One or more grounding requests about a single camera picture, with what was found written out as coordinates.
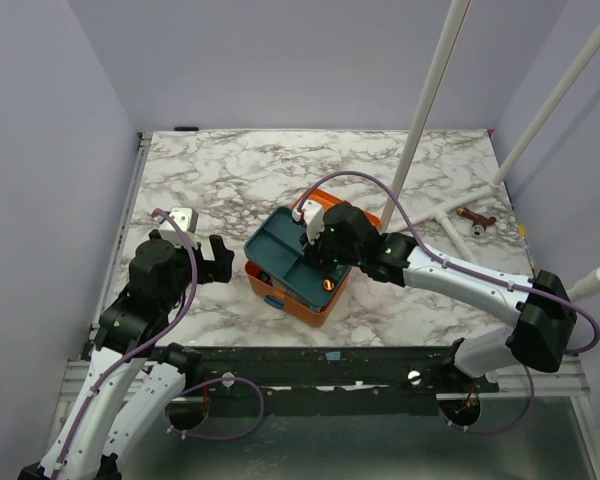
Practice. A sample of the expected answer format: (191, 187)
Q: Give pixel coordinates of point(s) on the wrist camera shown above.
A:
(185, 218)
(310, 214)

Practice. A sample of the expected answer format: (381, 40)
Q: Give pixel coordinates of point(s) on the small round orange tin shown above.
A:
(327, 284)

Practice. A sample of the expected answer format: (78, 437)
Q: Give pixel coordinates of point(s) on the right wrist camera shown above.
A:
(310, 214)

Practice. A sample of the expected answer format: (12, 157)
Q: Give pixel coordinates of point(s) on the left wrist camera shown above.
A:
(185, 218)

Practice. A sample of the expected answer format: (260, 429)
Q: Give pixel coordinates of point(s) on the teal divided tray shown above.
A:
(276, 248)

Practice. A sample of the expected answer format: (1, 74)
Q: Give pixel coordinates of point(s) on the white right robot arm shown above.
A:
(537, 322)

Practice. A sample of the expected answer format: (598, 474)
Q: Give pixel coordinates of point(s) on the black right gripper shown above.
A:
(318, 251)

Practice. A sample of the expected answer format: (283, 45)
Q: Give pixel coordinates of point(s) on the orange medicine kit box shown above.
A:
(277, 296)

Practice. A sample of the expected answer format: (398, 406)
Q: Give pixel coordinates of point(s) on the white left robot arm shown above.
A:
(104, 426)

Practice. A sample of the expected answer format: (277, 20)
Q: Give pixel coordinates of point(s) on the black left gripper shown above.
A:
(219, 269)

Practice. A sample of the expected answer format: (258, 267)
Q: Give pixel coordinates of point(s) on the white PVC pipe frame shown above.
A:
(530, 168)

